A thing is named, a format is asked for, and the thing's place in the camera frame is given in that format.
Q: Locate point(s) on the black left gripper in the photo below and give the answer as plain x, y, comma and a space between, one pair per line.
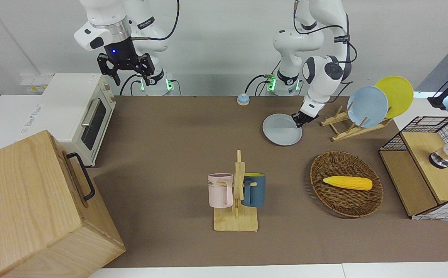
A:
309, 116

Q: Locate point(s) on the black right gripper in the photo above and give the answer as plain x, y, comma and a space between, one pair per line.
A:
122, 54

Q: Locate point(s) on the gray plate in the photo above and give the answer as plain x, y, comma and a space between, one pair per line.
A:
279, 133

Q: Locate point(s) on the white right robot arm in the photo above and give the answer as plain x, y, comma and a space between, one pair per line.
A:
104, 15

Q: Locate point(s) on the wooden plate rack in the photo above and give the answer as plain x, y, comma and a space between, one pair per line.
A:
347, 133

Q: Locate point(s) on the light blue plate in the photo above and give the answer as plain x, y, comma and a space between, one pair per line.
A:
368, 108

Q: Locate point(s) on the yellow plate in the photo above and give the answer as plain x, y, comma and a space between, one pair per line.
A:
399, 90

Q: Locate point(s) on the small blue round bell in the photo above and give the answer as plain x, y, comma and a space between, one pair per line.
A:
243, 100

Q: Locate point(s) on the white toaster oven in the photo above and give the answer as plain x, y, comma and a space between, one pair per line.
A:
73, 92

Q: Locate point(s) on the yellow corn cob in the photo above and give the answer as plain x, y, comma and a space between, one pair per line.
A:
348, 183

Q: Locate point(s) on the brown table mat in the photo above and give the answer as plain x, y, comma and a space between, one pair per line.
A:
169, 154

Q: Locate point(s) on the dark blue mug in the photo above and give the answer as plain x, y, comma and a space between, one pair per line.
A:
256, 193

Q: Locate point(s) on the brown wicker basket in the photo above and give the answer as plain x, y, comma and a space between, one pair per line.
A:
343, 202

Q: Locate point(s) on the pink mug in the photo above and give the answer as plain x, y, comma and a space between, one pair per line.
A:
219, 191

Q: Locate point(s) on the wooden mug stand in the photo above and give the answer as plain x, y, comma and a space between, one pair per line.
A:
236, 223

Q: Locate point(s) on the white wall power outlet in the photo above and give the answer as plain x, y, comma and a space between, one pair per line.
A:
34, 83

